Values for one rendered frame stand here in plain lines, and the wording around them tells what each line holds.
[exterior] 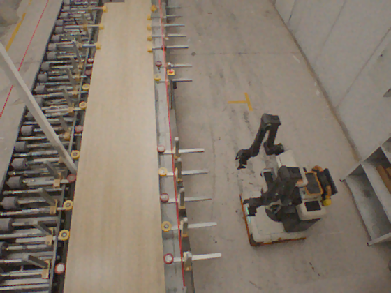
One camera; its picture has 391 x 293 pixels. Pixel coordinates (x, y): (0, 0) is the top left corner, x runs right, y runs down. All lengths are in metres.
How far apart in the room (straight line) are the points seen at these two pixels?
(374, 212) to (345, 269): 0.81
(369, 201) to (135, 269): 2.91
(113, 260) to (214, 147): 2.10
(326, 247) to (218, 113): 2.29
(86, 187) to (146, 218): 0.59
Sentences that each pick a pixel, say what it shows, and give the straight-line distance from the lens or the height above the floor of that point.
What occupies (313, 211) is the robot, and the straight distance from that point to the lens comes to 2.63.
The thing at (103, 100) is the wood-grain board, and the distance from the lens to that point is 3.02.
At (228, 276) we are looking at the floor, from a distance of 3.08.
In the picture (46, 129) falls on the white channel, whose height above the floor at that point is 1.47.
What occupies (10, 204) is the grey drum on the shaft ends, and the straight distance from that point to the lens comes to 2.74.
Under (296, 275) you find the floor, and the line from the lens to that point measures 3.29.
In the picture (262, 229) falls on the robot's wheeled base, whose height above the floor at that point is 0.28.
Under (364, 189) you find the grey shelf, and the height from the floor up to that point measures 0.14.
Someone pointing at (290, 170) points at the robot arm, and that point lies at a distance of 1.72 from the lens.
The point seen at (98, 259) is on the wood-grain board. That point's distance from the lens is 2.22.
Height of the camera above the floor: 3.01
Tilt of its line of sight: 56 degrees down
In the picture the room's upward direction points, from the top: 6 degrees clockwise
